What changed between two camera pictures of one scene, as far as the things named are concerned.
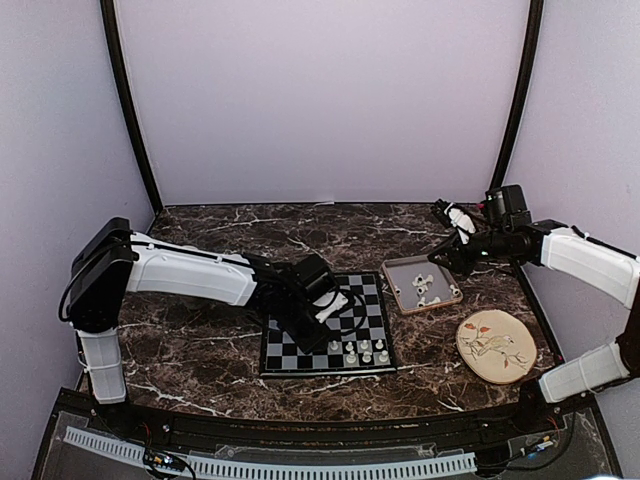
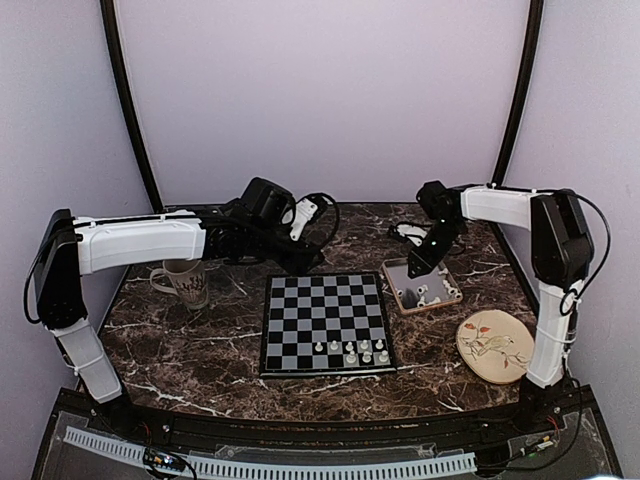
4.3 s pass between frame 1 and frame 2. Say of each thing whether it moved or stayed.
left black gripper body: moved
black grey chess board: stayed
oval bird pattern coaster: stayed
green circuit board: stayed
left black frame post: stayed
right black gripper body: moved
